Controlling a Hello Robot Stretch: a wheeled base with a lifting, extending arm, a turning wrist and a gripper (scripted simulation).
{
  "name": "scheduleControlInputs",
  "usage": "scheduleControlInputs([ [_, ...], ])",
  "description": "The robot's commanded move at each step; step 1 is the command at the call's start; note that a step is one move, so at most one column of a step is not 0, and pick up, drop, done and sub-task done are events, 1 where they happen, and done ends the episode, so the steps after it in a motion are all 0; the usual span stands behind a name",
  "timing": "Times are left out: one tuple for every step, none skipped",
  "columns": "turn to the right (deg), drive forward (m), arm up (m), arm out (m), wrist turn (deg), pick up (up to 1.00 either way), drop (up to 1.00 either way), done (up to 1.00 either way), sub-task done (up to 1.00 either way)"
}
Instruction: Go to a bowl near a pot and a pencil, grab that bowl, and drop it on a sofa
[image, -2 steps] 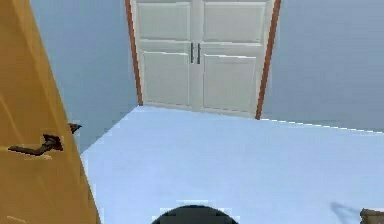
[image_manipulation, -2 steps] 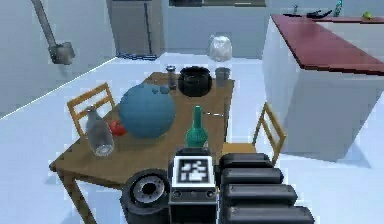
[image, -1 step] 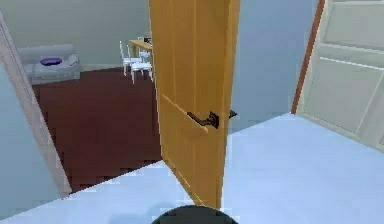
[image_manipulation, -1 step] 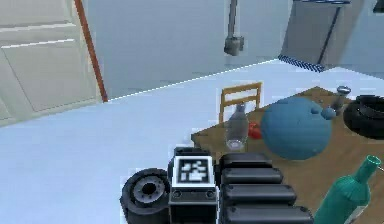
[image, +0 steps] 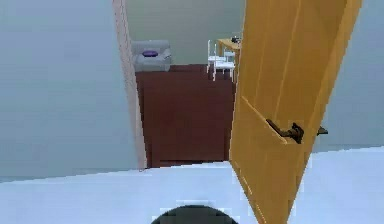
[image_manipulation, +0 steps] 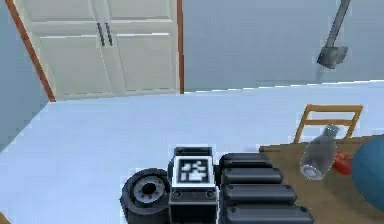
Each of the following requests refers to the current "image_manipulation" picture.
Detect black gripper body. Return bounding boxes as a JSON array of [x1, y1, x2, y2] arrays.
[[119, 168, 172, 224]]

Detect white double room door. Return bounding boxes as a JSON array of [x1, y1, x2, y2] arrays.
[[5, 0, 185, 102]]

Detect clear glass bottle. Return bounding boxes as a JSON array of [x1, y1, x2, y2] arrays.
[[299, 125, 340, 181]]

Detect brown wooden table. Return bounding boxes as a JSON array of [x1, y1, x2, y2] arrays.
[[259, 134, 384, 224]]

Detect wooden chair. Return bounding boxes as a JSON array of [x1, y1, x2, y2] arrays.
[[293, 103, 364, 144]]

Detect red small object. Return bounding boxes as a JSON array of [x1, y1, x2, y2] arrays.
[[332, 152, 354, 176]]

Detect teal round ball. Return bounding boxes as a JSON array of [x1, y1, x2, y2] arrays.
[[351, 135, 384, 212]]

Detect black door handle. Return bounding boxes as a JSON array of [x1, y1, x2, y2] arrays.
[[96, 22, 106, 47], [104, 22, 114, 47]]

